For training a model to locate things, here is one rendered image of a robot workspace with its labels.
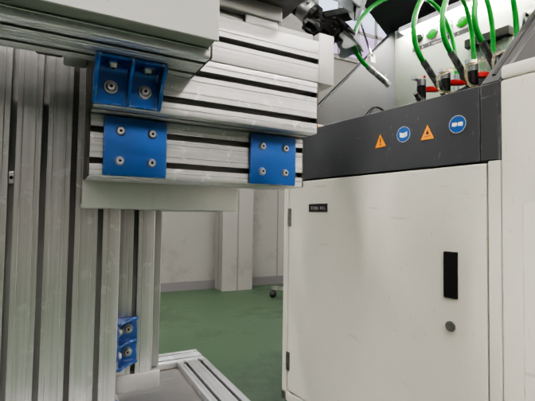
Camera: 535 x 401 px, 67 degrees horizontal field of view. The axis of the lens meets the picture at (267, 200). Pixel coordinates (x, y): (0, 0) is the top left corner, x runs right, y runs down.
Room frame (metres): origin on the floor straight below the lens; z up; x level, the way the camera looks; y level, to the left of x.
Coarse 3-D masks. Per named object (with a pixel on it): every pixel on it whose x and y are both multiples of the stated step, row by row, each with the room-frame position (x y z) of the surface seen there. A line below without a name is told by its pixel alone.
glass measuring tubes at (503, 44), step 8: (488, 32) 1.30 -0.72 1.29; (496, 32) 1.28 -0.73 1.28; (504, 32) 1.26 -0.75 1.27; (512, 32) 1.26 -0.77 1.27; (488, 40) 1.30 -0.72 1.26; (496, 40) 1.29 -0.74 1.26; (504, 40) 1.26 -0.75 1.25; (512, 40) 1.26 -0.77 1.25; (464, 48) 1.36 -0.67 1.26; (496, 48) 1.29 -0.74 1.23; (504, 48) 1.26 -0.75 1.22; (480, 56) 1.33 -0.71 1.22; (480, 64) 1.33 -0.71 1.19; (488, 64) 1.33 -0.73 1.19
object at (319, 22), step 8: (320, 8) 1.27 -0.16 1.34; (312, 16) 1.27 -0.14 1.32; (320, 16) 1.27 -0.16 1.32; (304, 24) 1.27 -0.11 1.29; (312, 24) 1.26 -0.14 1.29; (320, 24) 1.27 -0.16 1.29; (328, 24) 1.24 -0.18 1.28; (336, 24) 1.24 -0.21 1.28; (312, 32) 1.28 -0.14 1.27; (320, 32) 1.24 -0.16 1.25; (328, 32) 1.24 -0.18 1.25; (336, 32) 1.24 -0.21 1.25; (336, 40) 1.29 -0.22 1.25
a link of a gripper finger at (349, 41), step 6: (342, 36) 1.24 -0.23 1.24; (348, 36) 1.24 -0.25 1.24; (354, 36) 1.23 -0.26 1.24; (342, 42) 1.24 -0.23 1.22; (348, 42) 1.24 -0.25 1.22; (354, 42) 1.24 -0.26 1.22; (360, 42) 1.24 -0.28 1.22; (342, 48) 1.24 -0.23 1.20; (348, 48) 1.23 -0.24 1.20; (360, 48) 1.24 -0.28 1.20
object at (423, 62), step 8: (464, 0) 1.22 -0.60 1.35; (416, 8) 1.08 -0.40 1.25; (464, 8) 1.23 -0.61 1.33; (416, 16) 1.07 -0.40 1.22; (472, 32) 1.25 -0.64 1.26; (416, 40) 1.07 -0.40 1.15; (472, 40) 1.25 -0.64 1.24; (416, 48) 1.08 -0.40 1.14; (472, 48) 1.25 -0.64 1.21; (472, 56) 1.25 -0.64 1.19; (424, 64) 1.10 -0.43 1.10; (432, 72) 1.11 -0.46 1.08; (432, 80) 1.13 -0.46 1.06; (440, 80) 1.13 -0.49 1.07
